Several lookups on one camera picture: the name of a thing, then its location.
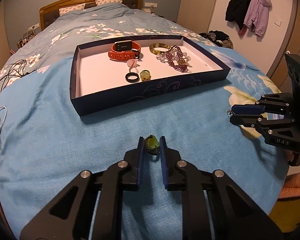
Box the orange sleeve forearm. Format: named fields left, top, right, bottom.
left=279, top=173, right=300, bottom=199

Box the black ring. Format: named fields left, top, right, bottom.
left=125, top=71, right=140, bottom=83

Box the wooden headboard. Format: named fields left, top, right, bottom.
left=39, top=0, right=143, bottom=30

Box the right floral pillow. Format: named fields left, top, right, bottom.
left=95, top=0, right=123, bottom=5

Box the blue floral duvet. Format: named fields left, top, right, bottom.
left=0, top=3, right=212, bottom=81

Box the purple bead bracelet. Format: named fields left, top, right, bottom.
left=165, top=45, right=192, bottom=74

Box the purple jacket hanging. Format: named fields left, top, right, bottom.
left=238, top=0, right=271, bottom=37

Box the black jacket hanging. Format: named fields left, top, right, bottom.
left=225, top=0, right=251, bottom=30

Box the white wall switch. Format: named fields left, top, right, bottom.
left=274, top=21, right=282, bottom=27

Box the orange smart watch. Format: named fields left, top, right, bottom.
left=108, top=40, right=141, bottom=61

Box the floral pillow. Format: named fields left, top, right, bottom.
left=95, top=0, right=123, bottom=5
left=59, top=3, right=85, bottom=16

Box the left floral pillow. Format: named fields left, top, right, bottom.
left=59, top=3, right=85, bottom=16

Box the black cable bundle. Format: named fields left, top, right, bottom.
left=0, top=59, right=28, bottom=98

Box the tortoiseshell bangle bracelet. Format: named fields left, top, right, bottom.
left=149, top=42, right=171, bottom=55

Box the dark clothes pile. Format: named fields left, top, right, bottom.
left=199, top=30, right=234, bottom=49

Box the navy shallow box tray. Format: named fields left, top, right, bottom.
left=70, top=35, right=230, bottom=116

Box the yellow green stone ring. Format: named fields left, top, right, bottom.
left=139, top=69, right=151, bottom=82

